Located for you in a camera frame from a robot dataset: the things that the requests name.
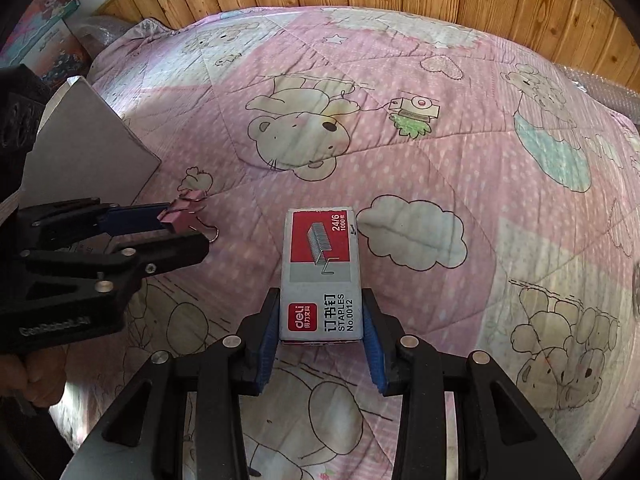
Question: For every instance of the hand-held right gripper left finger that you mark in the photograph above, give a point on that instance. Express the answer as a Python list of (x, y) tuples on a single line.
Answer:
[(266, 345)]

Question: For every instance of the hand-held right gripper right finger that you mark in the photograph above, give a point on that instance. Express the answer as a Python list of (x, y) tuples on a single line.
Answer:
[(375, 350)]

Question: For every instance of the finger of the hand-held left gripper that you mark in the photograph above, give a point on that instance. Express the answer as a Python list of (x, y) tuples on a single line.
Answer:
[(165, 255), (135, 220)]

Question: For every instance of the pink binder clip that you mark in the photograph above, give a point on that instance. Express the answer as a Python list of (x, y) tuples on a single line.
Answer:
[(180, 212)]

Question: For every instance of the white cardboard box yellow tape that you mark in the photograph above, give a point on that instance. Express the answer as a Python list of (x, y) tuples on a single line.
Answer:
[(85, 150)]

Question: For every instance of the red grey staple box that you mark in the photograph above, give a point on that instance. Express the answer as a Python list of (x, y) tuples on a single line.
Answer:
[(320, 260)]

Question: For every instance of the person's left hand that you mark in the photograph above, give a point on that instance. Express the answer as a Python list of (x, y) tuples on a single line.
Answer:
[(40, 375)]

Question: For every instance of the dark red toy box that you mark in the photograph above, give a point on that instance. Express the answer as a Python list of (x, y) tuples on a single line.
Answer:
[(65, 65)]

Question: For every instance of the bubble wrap sheet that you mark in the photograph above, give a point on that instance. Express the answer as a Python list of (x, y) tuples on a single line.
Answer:
[(97, 35), (610, 90)]

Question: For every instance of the pale lilac blanket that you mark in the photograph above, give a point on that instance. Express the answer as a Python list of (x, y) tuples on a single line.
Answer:
[(147, 27)]

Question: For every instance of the pink bear printed blanket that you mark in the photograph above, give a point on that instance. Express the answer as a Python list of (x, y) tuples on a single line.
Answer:
[(450, 160)]

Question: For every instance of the colourful toy box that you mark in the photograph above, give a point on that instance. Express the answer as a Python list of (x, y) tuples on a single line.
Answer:
[(50, 2)]

